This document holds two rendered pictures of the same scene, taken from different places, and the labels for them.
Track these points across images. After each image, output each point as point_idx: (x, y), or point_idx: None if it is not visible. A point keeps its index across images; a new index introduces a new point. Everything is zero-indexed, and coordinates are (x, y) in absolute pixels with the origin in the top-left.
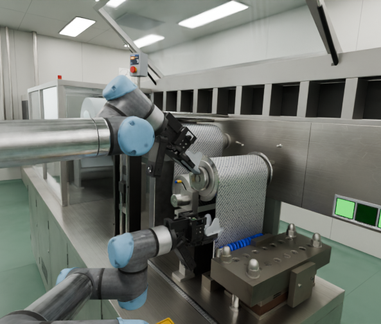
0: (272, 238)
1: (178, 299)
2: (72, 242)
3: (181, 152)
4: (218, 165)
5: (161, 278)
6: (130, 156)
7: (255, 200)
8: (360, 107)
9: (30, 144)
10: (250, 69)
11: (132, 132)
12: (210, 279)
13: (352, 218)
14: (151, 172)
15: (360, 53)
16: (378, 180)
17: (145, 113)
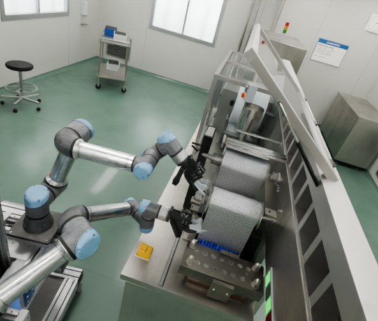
0: (236, 259)
1: (170, 245)
2: (169, 181)
3: (190, 180)
4: (215, 198)
5: None
6: (197, 158)
7: (239, 231)
8: (315, 228)
9: (102, 160)
10: None
11: (137, 170)
12: None
13: (265, 287)
14: (172, 181)
15: (322, 191)
16: (280, 279)
17: (171, 155)
